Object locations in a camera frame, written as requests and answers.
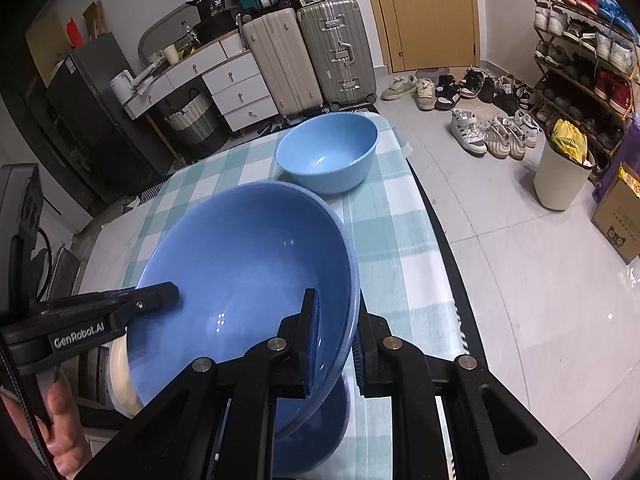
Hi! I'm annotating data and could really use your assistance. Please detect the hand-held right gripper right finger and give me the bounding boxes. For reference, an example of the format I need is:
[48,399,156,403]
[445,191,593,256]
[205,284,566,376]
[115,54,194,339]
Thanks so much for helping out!
[351,310,592,480]

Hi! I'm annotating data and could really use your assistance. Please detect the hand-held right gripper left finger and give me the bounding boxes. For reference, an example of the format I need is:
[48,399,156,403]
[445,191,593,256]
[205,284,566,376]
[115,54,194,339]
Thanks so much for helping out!
[112,287,321,480]

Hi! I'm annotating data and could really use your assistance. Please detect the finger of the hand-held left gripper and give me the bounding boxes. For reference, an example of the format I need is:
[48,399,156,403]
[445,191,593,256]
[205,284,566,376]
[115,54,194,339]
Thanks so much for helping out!
[65,287,137,307]
[106,282,181,322]

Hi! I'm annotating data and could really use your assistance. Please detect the blue bowl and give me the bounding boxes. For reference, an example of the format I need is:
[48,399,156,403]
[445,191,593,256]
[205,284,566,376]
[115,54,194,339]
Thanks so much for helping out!
[125,181,362,479]
[276,112,380,195]

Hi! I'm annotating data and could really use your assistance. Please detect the person's left hand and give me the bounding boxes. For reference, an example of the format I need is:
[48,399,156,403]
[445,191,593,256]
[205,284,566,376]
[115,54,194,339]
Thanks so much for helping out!
[37,367,94,479]

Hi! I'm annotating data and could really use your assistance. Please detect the black white striped rug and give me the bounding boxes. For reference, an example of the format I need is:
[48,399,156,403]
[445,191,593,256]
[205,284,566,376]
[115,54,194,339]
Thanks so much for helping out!
[135,180,172,207]

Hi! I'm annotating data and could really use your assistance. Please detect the teal checked tablecloth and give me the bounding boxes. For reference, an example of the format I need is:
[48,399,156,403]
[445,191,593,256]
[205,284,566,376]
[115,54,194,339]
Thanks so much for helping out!
[87,112,464,480]

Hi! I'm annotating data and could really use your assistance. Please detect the dark refrigerator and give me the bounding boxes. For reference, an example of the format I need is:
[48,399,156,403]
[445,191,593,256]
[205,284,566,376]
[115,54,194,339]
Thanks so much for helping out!
[45,32,177,207]

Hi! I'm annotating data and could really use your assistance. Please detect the grey white woven basket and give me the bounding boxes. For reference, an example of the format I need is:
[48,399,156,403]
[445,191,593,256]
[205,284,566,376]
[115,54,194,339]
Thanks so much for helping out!
[164,90,217,149]

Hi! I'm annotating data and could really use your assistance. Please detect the white paper towel roll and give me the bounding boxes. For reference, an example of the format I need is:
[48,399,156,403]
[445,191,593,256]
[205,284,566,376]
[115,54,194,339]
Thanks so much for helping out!
[110,71,135,106]

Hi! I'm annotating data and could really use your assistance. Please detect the white handheld appliance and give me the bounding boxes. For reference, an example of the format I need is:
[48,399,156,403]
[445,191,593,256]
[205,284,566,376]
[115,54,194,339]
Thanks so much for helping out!
[131,52,167,95]

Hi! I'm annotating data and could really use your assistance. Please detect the white drawer cabinet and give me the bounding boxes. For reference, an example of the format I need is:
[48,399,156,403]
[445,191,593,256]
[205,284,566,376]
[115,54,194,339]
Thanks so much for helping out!
[122,30,281,137]

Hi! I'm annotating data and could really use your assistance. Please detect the beige hard suitcase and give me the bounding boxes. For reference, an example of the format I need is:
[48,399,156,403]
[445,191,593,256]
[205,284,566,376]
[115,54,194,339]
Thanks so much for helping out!
[241,7,325,119]

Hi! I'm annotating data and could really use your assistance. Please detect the scattered sneakers group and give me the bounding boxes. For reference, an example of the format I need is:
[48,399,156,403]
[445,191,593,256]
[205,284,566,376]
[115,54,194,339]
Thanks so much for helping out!
[381,66,544,162]

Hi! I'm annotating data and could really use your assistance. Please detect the white trash bin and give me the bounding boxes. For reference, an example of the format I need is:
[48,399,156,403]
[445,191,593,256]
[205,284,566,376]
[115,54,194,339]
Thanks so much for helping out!
[532,132,599,211]

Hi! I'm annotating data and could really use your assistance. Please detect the oval grey-framed mirror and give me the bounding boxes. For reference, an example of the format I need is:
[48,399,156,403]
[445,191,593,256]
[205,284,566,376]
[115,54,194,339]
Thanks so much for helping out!
[137,2,242,64]

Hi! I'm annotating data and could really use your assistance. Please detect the brown cardboard pieces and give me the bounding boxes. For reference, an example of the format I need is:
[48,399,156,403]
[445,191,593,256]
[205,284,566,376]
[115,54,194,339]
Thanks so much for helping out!
[82,1,106,41]

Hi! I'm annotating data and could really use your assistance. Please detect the black paper bag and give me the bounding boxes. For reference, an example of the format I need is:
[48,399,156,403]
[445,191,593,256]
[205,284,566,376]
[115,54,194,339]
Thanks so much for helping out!
[186,0,237,44]

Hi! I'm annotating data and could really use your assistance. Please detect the cardboard box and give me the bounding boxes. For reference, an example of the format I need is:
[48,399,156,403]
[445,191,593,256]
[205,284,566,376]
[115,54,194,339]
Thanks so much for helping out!
[590,162,640,265]

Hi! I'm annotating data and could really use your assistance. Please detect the silver hard suitcase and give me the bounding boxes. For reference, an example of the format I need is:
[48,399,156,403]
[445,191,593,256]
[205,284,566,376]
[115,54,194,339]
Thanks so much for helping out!
[297,0,379,109]

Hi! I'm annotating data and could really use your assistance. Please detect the yellow plastic bag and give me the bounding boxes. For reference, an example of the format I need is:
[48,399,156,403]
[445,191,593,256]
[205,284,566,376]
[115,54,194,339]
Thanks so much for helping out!
[549,119,589,164]

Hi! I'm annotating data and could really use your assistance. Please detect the purple bag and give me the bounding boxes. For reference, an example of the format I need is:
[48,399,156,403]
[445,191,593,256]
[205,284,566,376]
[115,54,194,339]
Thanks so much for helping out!
[592,114,640,204]

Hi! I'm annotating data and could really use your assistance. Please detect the wooden door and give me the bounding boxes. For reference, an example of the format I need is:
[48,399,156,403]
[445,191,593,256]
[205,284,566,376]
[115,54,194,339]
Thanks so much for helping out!
[359,0,484,74]

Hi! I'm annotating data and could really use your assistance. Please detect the wooden shoe rack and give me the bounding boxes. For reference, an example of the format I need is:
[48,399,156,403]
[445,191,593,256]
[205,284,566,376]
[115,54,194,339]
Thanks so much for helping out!
[522,0,640,182]

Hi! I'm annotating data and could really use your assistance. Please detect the rows of assorted shoes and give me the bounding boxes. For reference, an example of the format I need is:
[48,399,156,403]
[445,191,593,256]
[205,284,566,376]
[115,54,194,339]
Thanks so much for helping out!
[524,0,640,161]

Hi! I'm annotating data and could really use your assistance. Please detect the black braided cable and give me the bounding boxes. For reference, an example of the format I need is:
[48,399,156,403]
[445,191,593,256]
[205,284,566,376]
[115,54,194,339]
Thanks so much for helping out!
[0,345,53,480]

